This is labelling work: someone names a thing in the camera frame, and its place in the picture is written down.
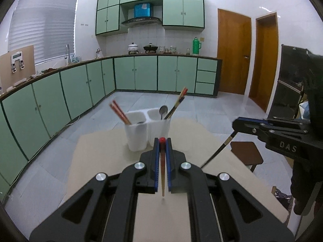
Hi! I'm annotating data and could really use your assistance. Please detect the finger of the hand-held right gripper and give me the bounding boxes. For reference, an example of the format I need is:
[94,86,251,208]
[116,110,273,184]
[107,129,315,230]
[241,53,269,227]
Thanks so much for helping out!
[237,118,311,129]
[233,122,309,143]

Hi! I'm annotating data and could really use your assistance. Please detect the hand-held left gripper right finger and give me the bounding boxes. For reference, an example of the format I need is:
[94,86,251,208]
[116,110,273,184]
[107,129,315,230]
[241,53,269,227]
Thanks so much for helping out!
[165,137,294,242]

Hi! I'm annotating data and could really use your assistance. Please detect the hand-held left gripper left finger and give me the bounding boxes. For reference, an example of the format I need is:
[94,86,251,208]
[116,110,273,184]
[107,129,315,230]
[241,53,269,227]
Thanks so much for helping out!
[30,137,162,242]

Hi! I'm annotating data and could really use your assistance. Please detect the red patterned wooden chopstick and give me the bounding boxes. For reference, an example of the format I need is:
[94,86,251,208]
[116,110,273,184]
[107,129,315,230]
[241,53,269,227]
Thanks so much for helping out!
[109,102,130,125]
[159,137,167,197]
[112,100,132,125]

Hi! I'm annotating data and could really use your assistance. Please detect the white two-compartment utensil holder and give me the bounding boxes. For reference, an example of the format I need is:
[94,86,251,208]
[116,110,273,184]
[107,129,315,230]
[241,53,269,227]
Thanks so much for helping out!
[124,108,171,152]

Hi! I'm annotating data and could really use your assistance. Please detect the black chopstick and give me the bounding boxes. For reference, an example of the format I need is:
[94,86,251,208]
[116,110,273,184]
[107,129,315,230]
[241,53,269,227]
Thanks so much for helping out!
[200,131,236,169]

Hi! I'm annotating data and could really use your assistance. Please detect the blue cloth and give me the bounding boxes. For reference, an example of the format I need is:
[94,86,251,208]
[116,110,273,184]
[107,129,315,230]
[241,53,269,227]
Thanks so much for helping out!
[299,101,311,119]

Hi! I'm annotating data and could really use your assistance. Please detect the wooden stool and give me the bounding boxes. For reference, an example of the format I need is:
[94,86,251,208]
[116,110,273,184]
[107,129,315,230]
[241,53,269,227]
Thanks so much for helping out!
[230,141,264,173]

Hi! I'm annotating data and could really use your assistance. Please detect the black chair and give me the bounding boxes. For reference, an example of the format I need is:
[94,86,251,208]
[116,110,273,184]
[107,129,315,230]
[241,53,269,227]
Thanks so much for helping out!
[267,44,312,121]

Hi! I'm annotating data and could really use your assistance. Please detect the wooden door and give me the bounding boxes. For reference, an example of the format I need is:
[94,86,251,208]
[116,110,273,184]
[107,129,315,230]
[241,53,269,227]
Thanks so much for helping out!
[249,11,279,113]
[217,8,252,96]

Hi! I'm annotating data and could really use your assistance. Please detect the green thermos flask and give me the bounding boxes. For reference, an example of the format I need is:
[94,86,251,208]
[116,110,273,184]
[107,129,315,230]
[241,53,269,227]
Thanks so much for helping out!
[192,37,202,55]

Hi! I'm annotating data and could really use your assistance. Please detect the green kitchen base cabinets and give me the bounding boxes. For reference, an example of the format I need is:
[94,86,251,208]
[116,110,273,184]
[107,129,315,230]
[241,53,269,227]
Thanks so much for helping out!
[0,55,222,189]

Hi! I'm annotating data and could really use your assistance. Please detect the black wok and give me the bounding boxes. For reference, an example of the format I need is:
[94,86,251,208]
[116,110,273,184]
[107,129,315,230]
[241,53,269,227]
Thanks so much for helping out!
[143,43,159,54]

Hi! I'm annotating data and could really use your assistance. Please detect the range hood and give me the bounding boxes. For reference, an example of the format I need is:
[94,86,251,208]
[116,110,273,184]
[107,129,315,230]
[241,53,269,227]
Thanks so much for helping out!
[121,17,162,28]

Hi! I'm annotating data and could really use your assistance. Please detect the cardboard sheet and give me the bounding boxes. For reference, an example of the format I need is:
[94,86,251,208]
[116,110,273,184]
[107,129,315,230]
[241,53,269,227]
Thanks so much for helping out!
[0,45,35,89]

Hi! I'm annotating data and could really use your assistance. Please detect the white device on cardboard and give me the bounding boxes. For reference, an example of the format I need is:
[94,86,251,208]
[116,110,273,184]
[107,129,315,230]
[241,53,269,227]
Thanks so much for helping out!
[9,51,26,73]

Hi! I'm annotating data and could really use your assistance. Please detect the white window blinds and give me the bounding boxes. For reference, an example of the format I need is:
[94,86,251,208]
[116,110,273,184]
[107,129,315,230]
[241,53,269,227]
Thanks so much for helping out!
[7,0,79,63]

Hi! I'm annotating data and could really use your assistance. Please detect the green kitchen wall cabinets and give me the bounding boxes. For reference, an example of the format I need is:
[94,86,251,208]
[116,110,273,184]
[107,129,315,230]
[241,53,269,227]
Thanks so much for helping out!
[95,0,205,36]

